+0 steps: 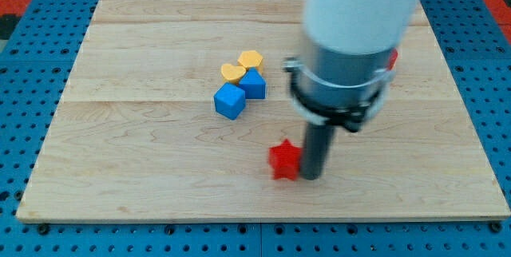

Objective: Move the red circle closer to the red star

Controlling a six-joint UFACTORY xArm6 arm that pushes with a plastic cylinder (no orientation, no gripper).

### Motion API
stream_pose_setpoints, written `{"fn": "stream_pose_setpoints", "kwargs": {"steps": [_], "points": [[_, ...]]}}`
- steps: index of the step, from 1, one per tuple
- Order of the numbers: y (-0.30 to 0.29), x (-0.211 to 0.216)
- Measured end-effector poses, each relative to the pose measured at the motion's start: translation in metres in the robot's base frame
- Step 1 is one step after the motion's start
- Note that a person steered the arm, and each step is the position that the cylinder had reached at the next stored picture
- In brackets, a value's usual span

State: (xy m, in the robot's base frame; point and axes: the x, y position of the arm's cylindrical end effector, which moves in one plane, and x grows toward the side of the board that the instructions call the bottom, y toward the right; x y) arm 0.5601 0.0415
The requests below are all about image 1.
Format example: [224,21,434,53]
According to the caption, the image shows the red star block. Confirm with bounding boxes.
[267,139,302,180]

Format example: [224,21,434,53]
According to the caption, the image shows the wooden board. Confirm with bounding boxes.
[17,0,510,223]

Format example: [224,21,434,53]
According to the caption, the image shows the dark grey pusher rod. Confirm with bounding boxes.
[299,123,335,180]

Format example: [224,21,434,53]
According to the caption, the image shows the blue cube block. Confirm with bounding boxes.
[213,83,246,120]

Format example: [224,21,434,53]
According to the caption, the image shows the red circle block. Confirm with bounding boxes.
[387,49,398,70]

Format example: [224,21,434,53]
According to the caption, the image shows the blue pentagon block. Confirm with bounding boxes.
[239,69,267,99]

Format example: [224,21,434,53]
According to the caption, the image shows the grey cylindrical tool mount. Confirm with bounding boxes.
[283,34,395,132]

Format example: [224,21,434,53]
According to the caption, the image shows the yellow hexagon block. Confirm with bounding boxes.
[237,50,263,73]

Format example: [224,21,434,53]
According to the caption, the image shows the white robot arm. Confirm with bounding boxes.
[283,0,418,180]

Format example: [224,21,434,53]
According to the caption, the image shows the yellow heart block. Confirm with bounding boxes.
[220,63,247,85]

